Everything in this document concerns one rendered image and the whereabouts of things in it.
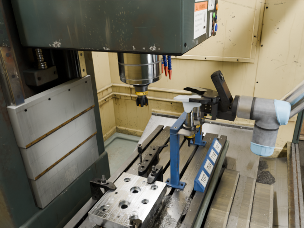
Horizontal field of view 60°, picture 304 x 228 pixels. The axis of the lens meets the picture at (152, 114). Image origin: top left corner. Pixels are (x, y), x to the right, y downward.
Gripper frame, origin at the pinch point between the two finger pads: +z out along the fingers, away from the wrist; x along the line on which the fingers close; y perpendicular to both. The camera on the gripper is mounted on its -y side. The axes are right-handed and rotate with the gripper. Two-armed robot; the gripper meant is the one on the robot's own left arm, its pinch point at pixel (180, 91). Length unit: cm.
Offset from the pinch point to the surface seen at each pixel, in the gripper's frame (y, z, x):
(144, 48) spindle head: -17.1, 8.0, -12.4
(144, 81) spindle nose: -4.3, 11.2, -6.1
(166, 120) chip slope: 65, 44, 97
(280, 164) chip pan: 79, -45, 91
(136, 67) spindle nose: -9.4, 13.5, -7.5
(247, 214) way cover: 70, -29, 25
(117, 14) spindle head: -26.6, 16.8, -12.4
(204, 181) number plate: 54, -7, 21
